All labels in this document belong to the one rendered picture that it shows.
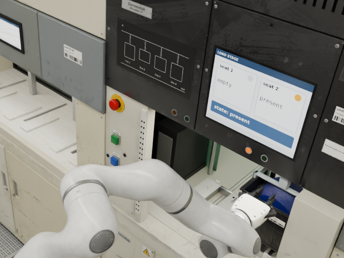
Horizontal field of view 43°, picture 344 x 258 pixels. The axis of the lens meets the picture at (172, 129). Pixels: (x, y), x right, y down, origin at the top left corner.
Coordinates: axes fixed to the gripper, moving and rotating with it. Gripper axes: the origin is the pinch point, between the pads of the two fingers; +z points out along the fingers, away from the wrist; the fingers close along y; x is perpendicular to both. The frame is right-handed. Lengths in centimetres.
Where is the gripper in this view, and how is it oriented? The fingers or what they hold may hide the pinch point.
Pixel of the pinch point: (264, 196)
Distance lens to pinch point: 147.4
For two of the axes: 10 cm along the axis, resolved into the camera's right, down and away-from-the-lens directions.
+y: 7.6, 4.0, -5.0
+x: 0.9, -8.4, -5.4
